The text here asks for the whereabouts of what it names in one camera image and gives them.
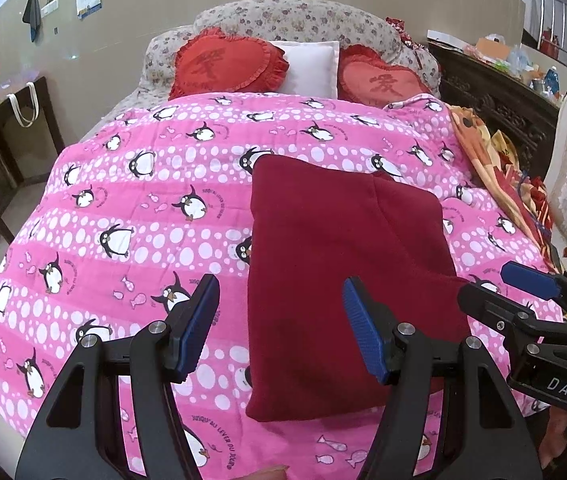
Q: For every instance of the dark red garment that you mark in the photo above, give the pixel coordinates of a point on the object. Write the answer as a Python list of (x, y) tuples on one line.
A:
[(313, 260)]

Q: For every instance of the dark wooden table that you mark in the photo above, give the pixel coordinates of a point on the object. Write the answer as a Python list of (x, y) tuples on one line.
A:
[(48, 110)]

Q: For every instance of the red heart-shaped cushion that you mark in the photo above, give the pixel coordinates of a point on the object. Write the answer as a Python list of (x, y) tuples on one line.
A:
[(378, 82), (213, 65)]

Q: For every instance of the dark hanging cloth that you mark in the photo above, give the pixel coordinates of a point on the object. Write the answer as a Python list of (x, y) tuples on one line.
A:
[(32, 10)]

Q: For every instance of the white wall socket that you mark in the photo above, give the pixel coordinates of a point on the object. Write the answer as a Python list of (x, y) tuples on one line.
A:
[(49, 8)]

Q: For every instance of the red decoration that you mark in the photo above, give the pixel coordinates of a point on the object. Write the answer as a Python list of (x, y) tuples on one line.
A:
[(398, 27)]

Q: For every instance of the pink penguin print blanket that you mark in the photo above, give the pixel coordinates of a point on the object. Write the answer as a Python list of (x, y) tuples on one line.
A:
[(138, 200)]

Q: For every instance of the dark carved wooden cabinet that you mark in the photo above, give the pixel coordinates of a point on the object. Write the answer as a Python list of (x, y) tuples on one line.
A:
[(508, 115)]

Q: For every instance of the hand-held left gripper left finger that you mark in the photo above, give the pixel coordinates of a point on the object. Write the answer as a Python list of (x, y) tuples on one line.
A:
[(198, 330)]

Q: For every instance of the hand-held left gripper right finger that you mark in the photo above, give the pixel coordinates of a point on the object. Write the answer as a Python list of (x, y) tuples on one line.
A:
[(363, 330)]

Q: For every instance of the white pillow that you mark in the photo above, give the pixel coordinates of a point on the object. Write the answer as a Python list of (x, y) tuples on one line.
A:
[(313, 67)]

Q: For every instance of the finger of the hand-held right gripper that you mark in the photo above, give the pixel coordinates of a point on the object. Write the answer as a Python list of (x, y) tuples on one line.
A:
[(493, 305), (531, 280)]

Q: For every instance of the cardboard box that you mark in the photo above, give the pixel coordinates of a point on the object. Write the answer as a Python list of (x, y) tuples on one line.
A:
[(493, 47)]

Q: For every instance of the person's left hand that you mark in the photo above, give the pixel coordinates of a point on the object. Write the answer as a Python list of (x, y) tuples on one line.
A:
[(268, 474)]

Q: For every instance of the orange printed blanket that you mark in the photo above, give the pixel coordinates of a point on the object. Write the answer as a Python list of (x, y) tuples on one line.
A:
[(473, 145)]

